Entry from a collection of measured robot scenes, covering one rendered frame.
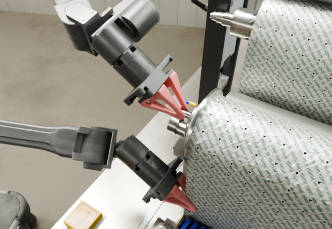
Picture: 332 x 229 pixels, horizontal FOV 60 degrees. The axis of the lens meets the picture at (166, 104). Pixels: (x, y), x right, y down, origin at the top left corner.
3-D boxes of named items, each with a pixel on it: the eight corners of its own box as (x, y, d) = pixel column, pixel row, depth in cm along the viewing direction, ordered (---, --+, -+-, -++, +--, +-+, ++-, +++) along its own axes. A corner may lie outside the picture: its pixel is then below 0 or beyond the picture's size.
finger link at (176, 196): (182, 222, 61) (149, 192, 61) (198, 196, 65) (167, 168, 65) (198, 217, 55) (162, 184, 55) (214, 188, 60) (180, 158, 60)
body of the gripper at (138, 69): (129, 109, 51) (98, 79, 49) (158, 74, 56) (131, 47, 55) (146, 96, 45) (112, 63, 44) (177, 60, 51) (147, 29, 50)
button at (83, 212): (83, 203, 79) (82, 199, 77) (103, 216, 76) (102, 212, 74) (64, 225, 74) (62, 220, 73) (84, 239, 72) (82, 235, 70)
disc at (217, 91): (216, 126, 62) (225, 71, 52) (218, 127, 62) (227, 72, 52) (182, 177, 53) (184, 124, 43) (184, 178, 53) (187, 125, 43)
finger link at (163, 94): (167, 132, 53) (130, 96, 52) (185, 106, 58) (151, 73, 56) (188, 122, 48) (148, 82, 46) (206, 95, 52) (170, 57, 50)
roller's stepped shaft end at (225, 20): (213, 19, 69) (214, 6, 67) (236, 25, 67) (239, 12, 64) (207, 24, 67) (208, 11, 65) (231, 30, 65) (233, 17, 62)
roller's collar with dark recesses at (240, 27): (238, 28, 69) (243, 2, 64) (263, 35, 66) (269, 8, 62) (227, 40, 65) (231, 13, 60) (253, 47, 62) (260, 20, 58)
